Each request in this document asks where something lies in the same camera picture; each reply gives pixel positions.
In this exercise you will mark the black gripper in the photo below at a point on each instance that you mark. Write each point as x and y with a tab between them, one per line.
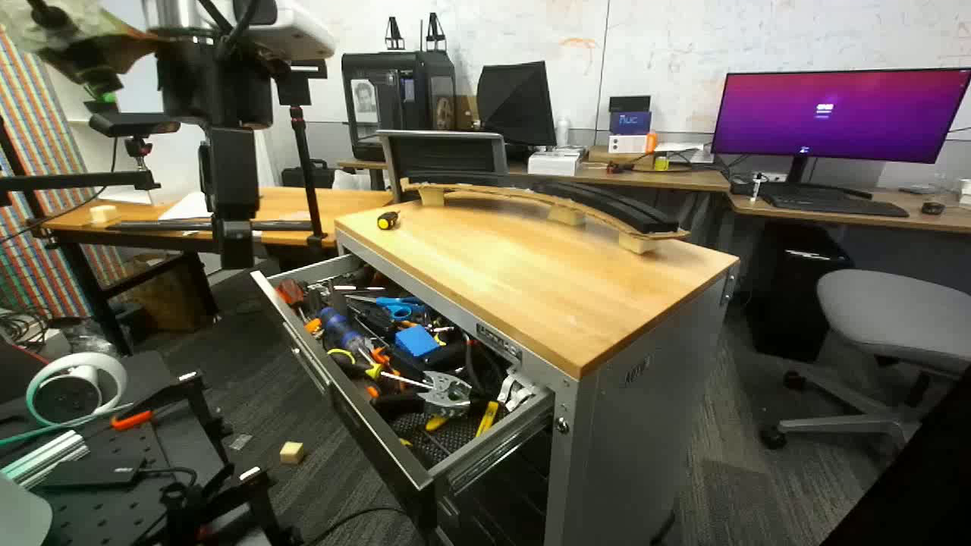
236	243

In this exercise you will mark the blue handled screwdriver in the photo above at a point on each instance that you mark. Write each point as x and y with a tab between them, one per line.
338	323

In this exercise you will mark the grey tool drawer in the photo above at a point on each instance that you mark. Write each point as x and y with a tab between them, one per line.
467	479

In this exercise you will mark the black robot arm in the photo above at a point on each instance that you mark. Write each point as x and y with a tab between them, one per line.
223	63

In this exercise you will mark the wooden side desk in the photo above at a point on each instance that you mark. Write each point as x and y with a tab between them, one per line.
280	227

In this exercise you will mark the small yellow black object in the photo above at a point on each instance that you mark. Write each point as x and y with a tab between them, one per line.
385	219

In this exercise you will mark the black mesh office chair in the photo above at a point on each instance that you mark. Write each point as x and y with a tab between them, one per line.
444	155

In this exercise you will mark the white tape roll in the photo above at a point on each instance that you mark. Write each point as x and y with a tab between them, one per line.
76	386

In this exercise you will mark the black 3D printer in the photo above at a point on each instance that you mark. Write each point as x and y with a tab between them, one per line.
399	88

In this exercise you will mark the small wooden block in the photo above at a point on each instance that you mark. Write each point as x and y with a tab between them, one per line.
293	452

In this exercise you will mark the silver pliers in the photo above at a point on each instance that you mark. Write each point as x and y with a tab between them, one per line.
444	391

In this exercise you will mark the black dark monitor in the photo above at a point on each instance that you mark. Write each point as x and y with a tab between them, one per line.
513	102

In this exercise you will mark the curved wooden black track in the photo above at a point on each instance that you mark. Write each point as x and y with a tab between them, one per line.
631	226

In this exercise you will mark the grey metal tool cabinet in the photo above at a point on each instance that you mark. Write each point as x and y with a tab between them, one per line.
621	345

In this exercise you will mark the black trash bin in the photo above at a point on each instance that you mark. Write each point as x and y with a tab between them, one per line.
785	311

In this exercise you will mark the black keyboard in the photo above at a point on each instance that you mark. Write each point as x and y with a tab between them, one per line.
829	202

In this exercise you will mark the purple screen monitor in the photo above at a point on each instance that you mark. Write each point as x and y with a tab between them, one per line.
839	113

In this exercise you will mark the grey office chair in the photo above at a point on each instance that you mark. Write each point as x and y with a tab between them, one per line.
895	319

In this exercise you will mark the black computer mouse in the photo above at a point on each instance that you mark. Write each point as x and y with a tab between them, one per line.
933	207

